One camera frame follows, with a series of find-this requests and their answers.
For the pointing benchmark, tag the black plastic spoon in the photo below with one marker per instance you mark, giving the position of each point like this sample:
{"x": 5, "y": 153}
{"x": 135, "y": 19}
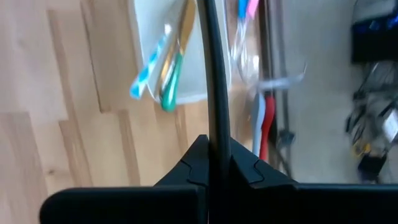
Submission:
{"x": 214, "y": 77}

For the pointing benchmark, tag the grey plastic spoon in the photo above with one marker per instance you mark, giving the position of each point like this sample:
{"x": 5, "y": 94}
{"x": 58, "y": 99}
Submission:
{"x": 258, "y": 124}

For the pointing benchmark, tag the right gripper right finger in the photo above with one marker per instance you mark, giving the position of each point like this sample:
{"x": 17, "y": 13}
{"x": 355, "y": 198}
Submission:
{"x": 311, "y": 205}

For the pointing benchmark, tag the white plastic bin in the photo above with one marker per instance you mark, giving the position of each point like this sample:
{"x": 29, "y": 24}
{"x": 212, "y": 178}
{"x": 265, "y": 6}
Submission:
{"x": 146, "y": 25}

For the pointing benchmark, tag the red slotted spatula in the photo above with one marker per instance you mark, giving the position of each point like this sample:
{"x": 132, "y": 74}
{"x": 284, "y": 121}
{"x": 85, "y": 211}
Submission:
{"x": 268, "y": 130}

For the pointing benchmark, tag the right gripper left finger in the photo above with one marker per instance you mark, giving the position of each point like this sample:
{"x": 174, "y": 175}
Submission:
{"x": 124, "y": 205}

